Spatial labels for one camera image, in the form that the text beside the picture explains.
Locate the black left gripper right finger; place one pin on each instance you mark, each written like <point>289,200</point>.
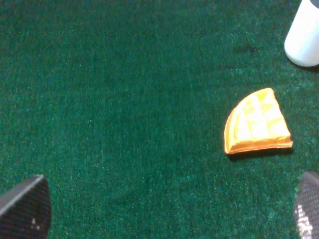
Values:
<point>306,206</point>

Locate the light blue cylindrical cup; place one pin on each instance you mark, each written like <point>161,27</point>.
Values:
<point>302,42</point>

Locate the green velvet table cloth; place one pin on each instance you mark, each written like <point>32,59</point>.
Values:
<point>121,105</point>

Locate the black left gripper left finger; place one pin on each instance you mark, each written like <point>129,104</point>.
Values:
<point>25,210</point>

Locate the yellow waffle slice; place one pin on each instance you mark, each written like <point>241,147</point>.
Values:
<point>256,123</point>

